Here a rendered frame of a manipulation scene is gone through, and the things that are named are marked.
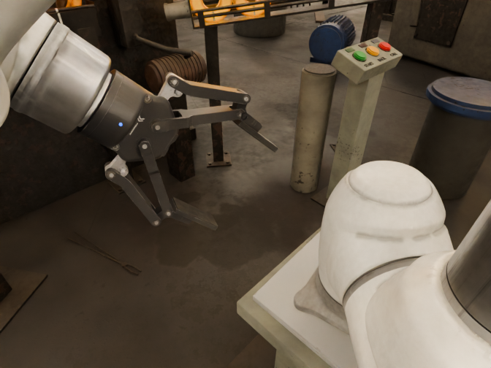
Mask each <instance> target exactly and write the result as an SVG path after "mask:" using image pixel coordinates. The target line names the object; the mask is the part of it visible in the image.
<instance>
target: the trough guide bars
mask: <svg viewBox="0 0 491 368"><path fill-rule="evenodd" d="M246 1H248V2H246V3H241V4H234V3H233V2H232V4H231V5H226V6H220V7H217V5H218V4H209V5H205V6H206V7H208V8H205V9H196V10H193V9H192V8H191V12H192V14H193V20H198V19H199V27H200V28H206V26H205V18H213V17H218V16H223V15H233V14H238V13H244V12H253V11H258V10H264V18H265V19H269V18H270V9H273V8H279V7H288V6H293V5H298V4H308V3H314V2H319V1H322V4H328V0H261V1H256V0H246ZM270 3H271V4H270ZM257 4H264V6H263V7H253V8H248V9H239V10H237V7H246V6H251V5H257ZM328 7H329V9H334V8H335V0H329V5H328ZM222 9H230V11H228V12H218V13H213V14H207V15H204V13H203V12H211V11H216V10H222ZM196 13H197V15H198V16H196Z"/></svg>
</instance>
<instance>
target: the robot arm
mask: <svg viewBox="0 0 491 368"><path fill-rule="evenodd" d="M55 2H56V0H0V127H1V126H2V124H3V123H4V121H5V120H6V118H7V115H8V112H9V107H11V108H13V110H14V111H16V112H19V113H23V114H25V115H27V116H29V117H31V118H33V119H35V120H38V121H39V122H41V123H44V124H45V125H47V126H50V127H52V128H54V129H56V130H58V131H60V132H62V133H64V134H68V133H70V132H72V131H73V130H74V129H75V128H76V127H77V126H78V127H77V132H78V133H79V134H82V135H83V136H85V137H87V138H89V139H92V140H93V141H95V142H98V143H99V144H101V145H104V146H105V147H108V148H109V149H111V150H114V151H115V152H116V153H117V154H118V155H117V156H116V157H115V158H114V159H113V161H109V162H107V163H106V164H105V165H104V168H105V176H106V178H107V179H108V180H111V181H113V182H114V183H116V184H117V185H119V186H120V187H122V189H123V190H124V191H125V192H126V193H127V195H128V196H129V197H130V199H131V200H132V201H133V202H134V203H135V204H136V205H137V207H138V208H139V209H140V211H141V212H142V213H143V215H144V216H145V217H146V218H147V219H148V220H149V221H150V223H151V224H152V225H153V226H159V225H160V224H161V221H162V220H164V219H165V218H174V219H175V220H178V221H180V222H183V223H186V224H190V222H192V221H195V222H197V223H200V224H202V225H203V226H207V227H208V228H210V229H213V230H216V229H217V228H218V225H217V223H216V221H215V220H214V218H213V216H212V215H211V214H209V213H206V212H204V211H202V210H200V209H198V208H196V207H193V206H191V205H190V204H187V203H185V202H183V201H181V200H179V199H176V198H175V197H172V198H171V199H170V201H169V199H168V196H167V192H166V190H165V187H164V184H163V182H162V179H161V175H160V173H159V169H158V167H157V164H156V160H155V159H157V158H161V157H162V156H163V157H164V156H165V155H166V153H167V151H168V149H169V146H170V145H171V144H172V143H173V142H174V141H175V140H176V139H177V138H178V130H179V129H185V128H189V127H191V126H195V125H202V124H207V123H217V122H223V121H229V120H232V121H233V122H234V123H235V124H236V125H238V126H239V127H240V128H241V129H243V130H244V131H246V132H247V133H249V134H250V135H251V136H252V137H254V138H255V139H257V140H258V141H260V142H261V143H262V144H263V145H265V146H266V147H268V148H269V149H271V150H272V151H273V152H276V151H277V149H278V147H276V146H275V145H274V144H273V143H272V142H270V141H269V140H268V139H266V138H265V137H263V136H262V135H261V134H260V133H258V132H259V130H260V129H261V128H262V124H261V123H260V122H259V121H257V120H256V119H255V118H253V117H252V116H250V115H249V114H248V113H247V112H246V105H247V103H249V102H250V100H251V97H250V95H249V94H247V93H246V92H244V91H242V90H240V89H236V88H228V87H224V86H219V85H211V84H206V83H198V82H193V81H188V80H184V79H183V78H181V77H179V76H177V75H176V74H173V73H172V72H167V73H166V74H165V76H164V79H165V82H164V84H163V86H162V88H161V90H160V92H159V93H151V92H149V91H147V90H146V89H144V88H143V87H142V86H140V85H138V84H137V83H135V82H134V81H132V80H130V79H129V78H128V77H126V76H125V75H123V74H121V73H120V72H119V71H117V70H116V69H114V70H112V71H111V72H109V71H110V67H111V59H110V58H109V56H108V55H106V54H104V53H103V52H102V51H100V50H98V49H97V48H95V47H94V46H93V45H91V44H90V43H88V42H87V41H85V40H84V39H82V38H81V37H79V36H78V35H76V34H75V33H74V32H72V31H70V29H69V28H68V27H66V26H65V25H61V24H60V23H59V22H57V21H56V20H55V19H54V18H52V17H51V16H49V14H47V13H46V11H47V10H48V9H49V8H50V7H51V6H52V5H53V4H54V3H55ZM56 23H57V24H56ZM54 26H55V28H54ZM183 93H184V94H186V95H188V96H195V97H200V98H206V99H215V100H220V101H230V102H233V104H229V105H222V106H216V107H203V108H197V109H190V110H183V109H179V110H172V108H171V106H170V103H169V101H168V99H169V98H170V97H172V96H175V97H180V96H181V95H182V94H183ZM127 161H144V162H145V165H146V168H147V170H148V174H149V176H150V178H151V182H152V184H153V187H154V190H155V192H156V195H157V198H158V200H159V204H160V206H158V207H157V208H155V207H154V206H153V204H152V203H151V201H150V200H149V199H148V197H147V196H146V195H145V194H144V193H143V191H142V190H141V188H140V187H139V186H138V184H136V182H135V181H134V179H133V178H132V177H131V175H130V174H129V173H128V172H129V170H128V167H127V165H125V163H126V162H127ZM170 203H171V204H170ZM445 217H446V211H445V209H444V204H443V202H442V200H441V197H440V196H439V194H438V192H437V190H436V188H435V186H434V185H433V183H432V182H431V181H430V180H429V179H428V178H426V177H425V176H424V175H423V174H422V173H421V172H420V171H419V170H417V169H415V168H413V167H412V166H409V165H406V164H402V163H399V162H395V161H371V162H368V163H366V164H363V165H361V166H359V167H357V168H356V169H353V170H351V171H350V172H348V173H347V174H346V175H345V176H344V177H343V178H342V179H341V180H340V182H339V183H338V184H337V185H336V187H335V188H334V190H333V192H332V193H331V194H330V197H329V199H328V201H327V203H326V207H325V210H324V215H323V219H322V223H321V232H320V239H319V265H318V267H317V268H316V270H315V272H314V273H313V274H312V276H311V278H310V280H309V281H308V282H307V284H306V285H305V286H304V287H303V288H302V289H301V290H299V291H298V292H297V293H296V294H295V295H294V306H295V307H296V308H297V309H298V310H300V311H303V312H306V313H310V314H313V315H315V316H317V317H318V318H320V319H322V320H323V321H326V322H328V323H329V324H331V325H333V326H334V327H336V328H338V329H340V330H341V331H343V332H345V333H347V334H348V335H350V338H351V343H352V346H353V349H354V355H355V357H356V360H357V364H358V367H359V368H491V200H490V201H489V203H488V204H487V206H486V207H485V208H484V210H483V211H482V213H481V215H480V216H479V217H478V219H477V220H476V222H475V223H474V224H473V226H472V227H471V229H470V231H469V232H468V233H467V234H466V236H465V238H464V239H463V241H462V242H461V243H460V245H459V246H458V248H457V249H456V250H454V248H453V246H452V242H451V240H450V236H449V232H448V229H447V228H446V226H445V225H444V221H445Z"/></svg>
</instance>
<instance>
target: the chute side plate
mask: <svg viewBox="0 0 491 368"><path fill-rule="evenodd" d="M58 13H60V16H61V20H62V23H63V25H65V26H66V27H68V28H69V29H70V31H72V32H74V33H75V34H76V35H78V32H77V30H78V29H80V28H88V27H93V26H95V29H96V33H97V36H101V35H102V34H101V31H100V27H99V22H98V19H97V16H96V10H95V8H88V9H77V10H72V11H66V12H54V13H49V16H51V17H52V18H54V19H55V20H56V21H57V22H59V23H60V20H59V17H58ZM56 24H57V23H56ZM78 36H79V35H78Z"/></svg>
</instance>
